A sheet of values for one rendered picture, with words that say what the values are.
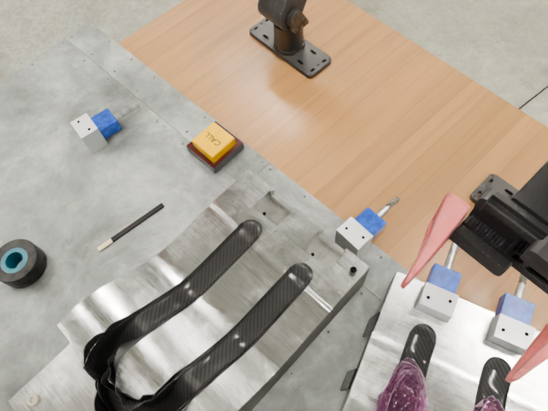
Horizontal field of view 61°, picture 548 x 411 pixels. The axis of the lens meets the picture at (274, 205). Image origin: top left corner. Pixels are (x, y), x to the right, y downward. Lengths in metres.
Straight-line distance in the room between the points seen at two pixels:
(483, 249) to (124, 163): 0.72
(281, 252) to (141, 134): 0.42
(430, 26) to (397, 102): 1.40
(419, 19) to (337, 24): 1.29
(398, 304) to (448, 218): 0.38
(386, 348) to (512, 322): 0.18
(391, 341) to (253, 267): 0.23
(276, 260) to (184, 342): 0.18
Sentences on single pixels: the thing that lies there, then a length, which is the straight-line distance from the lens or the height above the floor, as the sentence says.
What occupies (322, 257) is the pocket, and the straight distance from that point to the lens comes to 0.75.
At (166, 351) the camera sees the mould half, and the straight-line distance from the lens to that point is 0.67.
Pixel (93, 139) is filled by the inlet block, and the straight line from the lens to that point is 0.98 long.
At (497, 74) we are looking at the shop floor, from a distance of 2.26.
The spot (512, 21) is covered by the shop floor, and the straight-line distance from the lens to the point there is 2.50.
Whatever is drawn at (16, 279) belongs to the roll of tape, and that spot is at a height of 0.84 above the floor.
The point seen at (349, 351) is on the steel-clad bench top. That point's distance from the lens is 0.77.
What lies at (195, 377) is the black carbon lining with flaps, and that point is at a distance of 0.67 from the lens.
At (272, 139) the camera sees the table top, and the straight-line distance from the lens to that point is 0.93.
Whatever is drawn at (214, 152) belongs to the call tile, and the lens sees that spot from 0.88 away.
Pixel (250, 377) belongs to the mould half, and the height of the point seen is 0.90.
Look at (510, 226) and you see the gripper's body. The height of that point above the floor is 1.22.
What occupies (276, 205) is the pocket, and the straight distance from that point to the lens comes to 0.78.
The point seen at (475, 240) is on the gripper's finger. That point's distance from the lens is 0.43.
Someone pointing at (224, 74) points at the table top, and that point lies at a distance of 1.05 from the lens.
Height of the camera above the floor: 1.56
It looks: 63 degrees down
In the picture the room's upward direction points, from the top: 8 degrees counter-clockwise
